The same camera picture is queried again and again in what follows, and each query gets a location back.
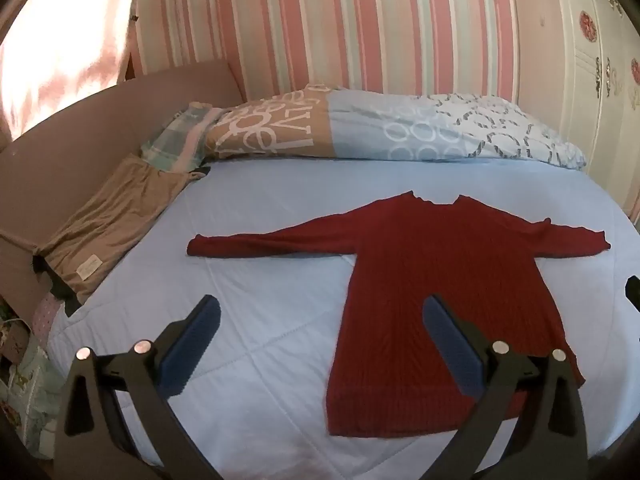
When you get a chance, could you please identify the pale printed cloth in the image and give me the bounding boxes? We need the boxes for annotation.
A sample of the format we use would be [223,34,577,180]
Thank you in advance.
[0,292,68,461]

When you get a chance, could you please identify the plaid pastel pillow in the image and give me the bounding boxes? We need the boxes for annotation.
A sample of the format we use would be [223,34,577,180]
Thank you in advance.
[140,102,221,173]

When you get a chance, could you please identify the tan folded cloth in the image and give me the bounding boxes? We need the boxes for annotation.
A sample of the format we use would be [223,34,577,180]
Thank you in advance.
[35,154,207,306]

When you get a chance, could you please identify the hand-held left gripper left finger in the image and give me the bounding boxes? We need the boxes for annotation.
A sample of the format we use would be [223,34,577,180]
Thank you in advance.
[52,294,223,480]

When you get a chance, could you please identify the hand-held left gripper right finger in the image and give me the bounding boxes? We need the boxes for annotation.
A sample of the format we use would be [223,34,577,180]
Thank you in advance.
[422,294,589,480]

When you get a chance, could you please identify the light blue bed sheet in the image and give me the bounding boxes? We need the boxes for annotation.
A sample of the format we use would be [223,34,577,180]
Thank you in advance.
[47,157,640,480]

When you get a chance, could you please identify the red knit sweater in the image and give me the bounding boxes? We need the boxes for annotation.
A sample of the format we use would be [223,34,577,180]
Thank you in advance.
[186,190,612,437]

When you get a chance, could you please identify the brown bed board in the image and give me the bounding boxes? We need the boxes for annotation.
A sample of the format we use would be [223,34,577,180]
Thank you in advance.
[0,58,246,321]

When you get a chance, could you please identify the pink curtain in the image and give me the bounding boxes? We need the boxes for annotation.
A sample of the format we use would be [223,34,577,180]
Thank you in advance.
[0,0,138,143]

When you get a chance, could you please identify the white wardrobe with flower decor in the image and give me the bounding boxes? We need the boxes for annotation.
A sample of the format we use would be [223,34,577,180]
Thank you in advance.
[547,0,640,213]

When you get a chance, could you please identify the blue and tan patterned duvet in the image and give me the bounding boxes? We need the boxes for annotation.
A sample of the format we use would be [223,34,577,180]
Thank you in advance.
[202,85,588,170]

